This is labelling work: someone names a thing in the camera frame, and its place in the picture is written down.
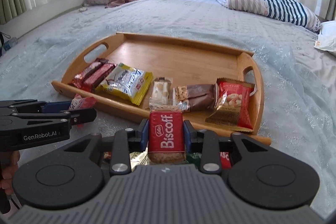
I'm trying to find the red clear pastry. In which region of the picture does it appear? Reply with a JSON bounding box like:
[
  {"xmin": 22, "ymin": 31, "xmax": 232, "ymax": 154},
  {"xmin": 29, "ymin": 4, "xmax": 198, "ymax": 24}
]
[{"xmin": 68, "ymin": 93, "xmax": 98, "ymax": 128}]

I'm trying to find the green snack packet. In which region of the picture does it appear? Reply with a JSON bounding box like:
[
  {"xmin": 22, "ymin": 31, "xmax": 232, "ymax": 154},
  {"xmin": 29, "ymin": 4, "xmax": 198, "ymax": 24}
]
[{"xmin": 186, "ymin": 153, "xmax": 202, "ymax": 167}]

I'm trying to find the gold red cherry candy packet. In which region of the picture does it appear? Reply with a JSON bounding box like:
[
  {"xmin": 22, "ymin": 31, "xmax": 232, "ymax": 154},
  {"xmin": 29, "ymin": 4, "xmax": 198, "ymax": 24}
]
[{"xmin": 130, "ymin": 150, "xmax": 150, "ymax": 171}]

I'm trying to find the red Biscoff biscuit pack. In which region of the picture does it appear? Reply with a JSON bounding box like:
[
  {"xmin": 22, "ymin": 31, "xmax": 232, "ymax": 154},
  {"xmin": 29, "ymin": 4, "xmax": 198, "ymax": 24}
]
[{"xmin": 147, "ymin": 105, "xmax": 186, "ymax": 164}]

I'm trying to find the red-brown wafer bar wrapper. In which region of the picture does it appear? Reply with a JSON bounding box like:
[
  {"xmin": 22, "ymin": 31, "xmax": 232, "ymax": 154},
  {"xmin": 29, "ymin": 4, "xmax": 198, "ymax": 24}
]
[{"xmin": 68, "ymin": 58, "xmax": 109, "ymax": 89}]

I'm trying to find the brown almond chocolate bar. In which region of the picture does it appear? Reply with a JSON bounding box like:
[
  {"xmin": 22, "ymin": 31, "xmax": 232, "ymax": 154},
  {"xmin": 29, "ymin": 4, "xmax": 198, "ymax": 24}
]
[{"xmin": 173, "ymin": 84, "xmax": 216, "ymax": 112}]

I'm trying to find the red chocolate bar wrapper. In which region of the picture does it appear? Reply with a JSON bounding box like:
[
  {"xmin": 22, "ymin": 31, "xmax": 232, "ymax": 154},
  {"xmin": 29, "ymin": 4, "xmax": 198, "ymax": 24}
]
[{"xmin": 80, "ymin": 63, "xmax": 116, "ymax": 93}]

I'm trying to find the red gold peanut packet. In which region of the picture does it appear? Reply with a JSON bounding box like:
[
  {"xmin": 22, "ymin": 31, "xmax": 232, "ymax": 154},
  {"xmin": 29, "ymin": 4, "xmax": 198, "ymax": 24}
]
[{"xmin": 206, "ymin": 78, "xmax": 255, "ymax": 132}]

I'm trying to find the white cream candy bar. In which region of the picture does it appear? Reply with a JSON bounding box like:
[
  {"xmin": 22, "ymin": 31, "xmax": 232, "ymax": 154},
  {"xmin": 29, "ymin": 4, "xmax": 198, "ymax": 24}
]
[{"xmin": 149, "ymin": 77, "xmax": 173, "ymax": 109}]

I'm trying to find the yellow white snack packet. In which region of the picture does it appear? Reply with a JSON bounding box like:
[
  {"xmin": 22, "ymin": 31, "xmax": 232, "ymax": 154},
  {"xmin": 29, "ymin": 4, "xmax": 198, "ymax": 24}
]
[{"xmin": 96, "ymin": 63, "xmax": 153, "ymax": 106}]

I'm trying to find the person's left hand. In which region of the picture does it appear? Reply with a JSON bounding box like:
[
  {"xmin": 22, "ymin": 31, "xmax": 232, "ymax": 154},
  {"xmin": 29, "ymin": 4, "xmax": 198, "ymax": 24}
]
[{"xmin": 1, "ymin": 151, "xmax": 21, "ymax": 195}]

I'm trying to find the wooden bamboo serving tray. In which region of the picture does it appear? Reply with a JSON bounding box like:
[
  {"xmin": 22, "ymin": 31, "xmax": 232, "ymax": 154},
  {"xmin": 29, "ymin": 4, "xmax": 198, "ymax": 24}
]
[{"xmin": 51, "ymin": 32, "xmax": 272, "ymax": 145}]

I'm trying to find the small object near pillow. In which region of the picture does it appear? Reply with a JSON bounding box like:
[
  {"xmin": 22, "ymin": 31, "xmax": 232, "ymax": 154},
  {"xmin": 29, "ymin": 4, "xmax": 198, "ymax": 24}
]
[{"xmin": 79, "ymin": 7, "xmax": 88, "ymax": 12}]

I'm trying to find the striped grey navy pillow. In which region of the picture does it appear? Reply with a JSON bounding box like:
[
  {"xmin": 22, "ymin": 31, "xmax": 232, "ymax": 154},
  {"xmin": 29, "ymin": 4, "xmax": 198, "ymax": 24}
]
[{"xmin": 217, "ymin": 0, "xmax": 321, "ymax": 32}]

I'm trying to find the white pillow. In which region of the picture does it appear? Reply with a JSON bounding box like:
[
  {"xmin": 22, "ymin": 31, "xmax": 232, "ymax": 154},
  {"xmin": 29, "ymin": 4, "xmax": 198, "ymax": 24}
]
[{"xmin": 314, "ymin": 20, "xmax": 336, "ymax": 57}]

